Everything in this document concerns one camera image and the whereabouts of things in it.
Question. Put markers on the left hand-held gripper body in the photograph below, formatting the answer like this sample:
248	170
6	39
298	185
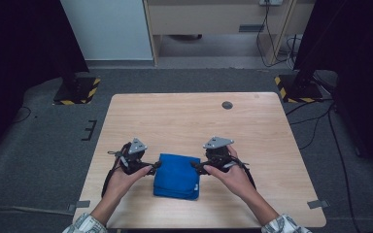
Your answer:
132	160

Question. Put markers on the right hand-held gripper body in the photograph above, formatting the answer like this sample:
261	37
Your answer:
218	155

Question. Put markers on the blue towel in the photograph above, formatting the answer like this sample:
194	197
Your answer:
176	178

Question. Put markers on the person's left hand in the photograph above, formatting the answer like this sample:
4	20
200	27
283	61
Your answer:
123	186

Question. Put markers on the person's right hand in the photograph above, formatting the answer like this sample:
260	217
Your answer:
238	181

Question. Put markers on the grey round table grommet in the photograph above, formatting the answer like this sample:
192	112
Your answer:
227	105

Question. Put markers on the grey tape piece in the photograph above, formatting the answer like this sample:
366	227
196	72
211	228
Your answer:
81	204
318	204

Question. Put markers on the black stand with striped base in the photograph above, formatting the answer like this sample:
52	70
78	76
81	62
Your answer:
299	89
76	92

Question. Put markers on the white cabinet panel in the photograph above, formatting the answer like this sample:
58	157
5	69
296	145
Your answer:
110	29

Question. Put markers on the light wooden desk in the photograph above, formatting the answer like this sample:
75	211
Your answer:
207	19

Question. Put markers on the black curtain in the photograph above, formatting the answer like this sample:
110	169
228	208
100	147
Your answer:
19	48
359	48

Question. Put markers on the white power strip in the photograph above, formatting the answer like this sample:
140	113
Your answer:
271	2

